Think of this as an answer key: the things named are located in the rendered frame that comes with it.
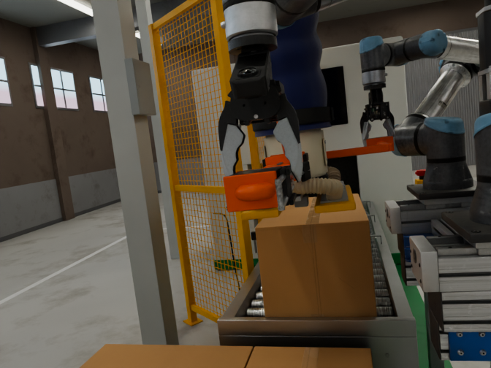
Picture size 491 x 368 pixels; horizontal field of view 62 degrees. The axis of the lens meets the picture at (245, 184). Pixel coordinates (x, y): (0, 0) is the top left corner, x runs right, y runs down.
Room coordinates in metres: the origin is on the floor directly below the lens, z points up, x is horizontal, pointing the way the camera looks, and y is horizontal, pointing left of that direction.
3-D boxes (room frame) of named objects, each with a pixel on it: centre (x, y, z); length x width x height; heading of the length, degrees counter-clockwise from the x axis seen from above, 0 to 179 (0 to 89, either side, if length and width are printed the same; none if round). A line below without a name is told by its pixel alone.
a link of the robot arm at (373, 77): (1.38, -0.47, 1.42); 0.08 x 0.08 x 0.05
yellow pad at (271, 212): (1.19, -0.06, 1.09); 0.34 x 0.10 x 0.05; 167
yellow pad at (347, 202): (1.15, -0.25, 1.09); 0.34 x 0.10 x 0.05; 167
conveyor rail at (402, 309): (2.44, -0.79, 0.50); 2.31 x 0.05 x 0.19; 165
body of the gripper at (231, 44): (0.61, -0.03, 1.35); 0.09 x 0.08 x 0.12; 168
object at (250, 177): (0.59, -0.02, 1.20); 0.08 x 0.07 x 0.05; 167
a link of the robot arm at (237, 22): (0.61, -0.03, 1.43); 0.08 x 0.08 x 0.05
